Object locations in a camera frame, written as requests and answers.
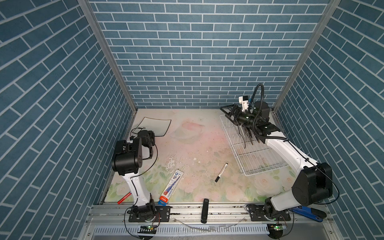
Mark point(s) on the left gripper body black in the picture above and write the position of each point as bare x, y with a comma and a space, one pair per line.
150, 139

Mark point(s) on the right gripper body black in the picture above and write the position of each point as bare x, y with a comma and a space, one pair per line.
245, 119

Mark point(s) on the square white plate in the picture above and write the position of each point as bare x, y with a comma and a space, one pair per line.
158, 126
241, 133

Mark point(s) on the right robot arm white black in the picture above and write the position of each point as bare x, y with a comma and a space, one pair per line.
314, 180

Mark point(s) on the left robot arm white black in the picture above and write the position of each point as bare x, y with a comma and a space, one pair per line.
127, 161

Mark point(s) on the black white marker pen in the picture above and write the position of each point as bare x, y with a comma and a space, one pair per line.
221, 172

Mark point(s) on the red marker pen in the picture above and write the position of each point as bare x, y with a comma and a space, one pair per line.
124, 198

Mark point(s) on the left green circuit board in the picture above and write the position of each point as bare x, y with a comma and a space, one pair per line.
147, 230

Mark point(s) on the green circuit board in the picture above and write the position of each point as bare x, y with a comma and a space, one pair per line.
276, 229
147, 230

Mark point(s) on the black remote control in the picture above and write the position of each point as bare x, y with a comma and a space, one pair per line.
205, 209

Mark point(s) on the right green circuit board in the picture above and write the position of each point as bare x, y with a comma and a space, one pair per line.
276, 229

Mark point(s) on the blue black crimping tool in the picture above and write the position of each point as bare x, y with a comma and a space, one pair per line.
310, 213

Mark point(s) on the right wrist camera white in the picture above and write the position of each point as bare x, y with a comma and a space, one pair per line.
244, 102

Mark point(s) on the white wire dish rack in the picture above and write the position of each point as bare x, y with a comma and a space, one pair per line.
255, 159

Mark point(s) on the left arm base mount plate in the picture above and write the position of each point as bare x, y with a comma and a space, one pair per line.
144, 214

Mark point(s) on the aluminium rail frame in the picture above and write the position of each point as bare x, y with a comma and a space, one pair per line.
219, 214

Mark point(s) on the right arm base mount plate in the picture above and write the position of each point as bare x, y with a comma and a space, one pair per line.
259, 213

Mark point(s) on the white slotted cable duct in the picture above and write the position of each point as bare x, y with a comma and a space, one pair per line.
182, 230

